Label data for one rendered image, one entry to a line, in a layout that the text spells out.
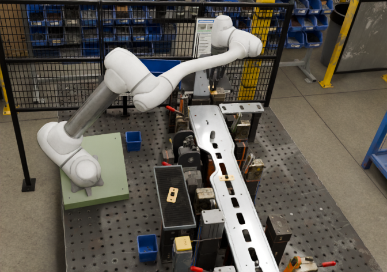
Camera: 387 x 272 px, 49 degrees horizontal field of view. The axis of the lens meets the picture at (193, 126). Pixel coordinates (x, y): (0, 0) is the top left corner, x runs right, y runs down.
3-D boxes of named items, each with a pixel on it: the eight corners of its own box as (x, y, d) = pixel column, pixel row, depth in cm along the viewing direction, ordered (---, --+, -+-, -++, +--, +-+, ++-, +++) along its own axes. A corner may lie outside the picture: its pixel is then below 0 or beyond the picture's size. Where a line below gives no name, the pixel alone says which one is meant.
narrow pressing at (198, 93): (209, 99, 283) (215, 53, 262) (192, 99, 281) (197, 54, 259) (209, 98, 283) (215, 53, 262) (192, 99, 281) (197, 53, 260)
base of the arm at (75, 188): (73, 200, 236) (73, 200, 231) (64, 161, 238) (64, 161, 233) (105, 192, 242) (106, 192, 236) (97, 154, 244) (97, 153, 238)
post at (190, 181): (190, 234, 232) (198, 184, 207) (181, 235, 231) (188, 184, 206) (189, 227, 236) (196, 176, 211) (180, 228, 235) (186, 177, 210)
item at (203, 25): (222, 58, 298) (228, 17, 279) (191, 59, 294) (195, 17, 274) (222, 57, 300) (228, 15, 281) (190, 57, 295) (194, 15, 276)
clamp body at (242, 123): (245, 167, 278) (254, 126, 257) (227, 169, 276) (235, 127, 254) (241, 158, 285) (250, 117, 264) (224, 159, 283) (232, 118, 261)
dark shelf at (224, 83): (232, 93, 291) (233, 89, 290) (98, 97, 273) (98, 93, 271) (224, 75, 308) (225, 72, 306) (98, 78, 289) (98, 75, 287)
